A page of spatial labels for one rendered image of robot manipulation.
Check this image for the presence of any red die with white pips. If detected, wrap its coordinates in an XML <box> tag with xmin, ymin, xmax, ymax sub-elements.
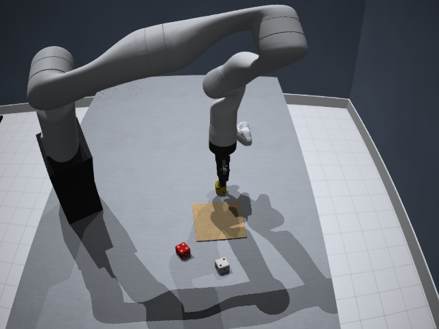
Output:
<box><xmin>175</xmin><ymin>242</ymin><xmax>191</xmax><ymax>259</ymax></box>

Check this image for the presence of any white die with black pips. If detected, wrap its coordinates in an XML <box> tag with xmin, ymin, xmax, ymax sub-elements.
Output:
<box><xmin>215</xmin><ymin>257</ymin><xmax>230</xmax><ymax>273</ymax></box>

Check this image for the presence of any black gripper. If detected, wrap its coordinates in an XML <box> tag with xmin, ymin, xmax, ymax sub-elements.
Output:
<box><xmin>209</xmin><ymin>141</ymin><xmax>237</xmax><ymax>188</ymax></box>

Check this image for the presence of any tan flat mat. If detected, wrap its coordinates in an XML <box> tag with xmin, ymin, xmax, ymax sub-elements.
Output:
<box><xmin>192</xmin><ymin>201</ymin><xmax>247</xmax><ymax>242</ymax></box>

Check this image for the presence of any yellow die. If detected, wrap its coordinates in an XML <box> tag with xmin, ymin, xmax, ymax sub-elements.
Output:
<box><xmin>215</xmin><ymin>181</ymin><xmax>226</xmax><ymax>194</ymax></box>

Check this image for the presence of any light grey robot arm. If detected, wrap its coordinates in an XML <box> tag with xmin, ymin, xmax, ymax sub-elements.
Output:
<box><xmin>27</xmin><ymin>5</ymin><xmax>308</xmax><ymax>162</ymax></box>

